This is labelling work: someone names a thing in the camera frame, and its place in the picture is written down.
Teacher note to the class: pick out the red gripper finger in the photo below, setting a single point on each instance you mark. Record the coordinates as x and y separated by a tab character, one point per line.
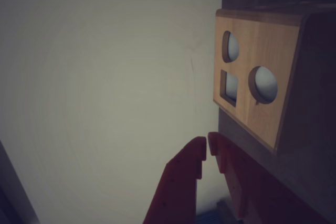
257	190
178	182

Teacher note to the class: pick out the wooden shape sorter box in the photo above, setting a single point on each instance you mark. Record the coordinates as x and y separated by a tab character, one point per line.
265	51

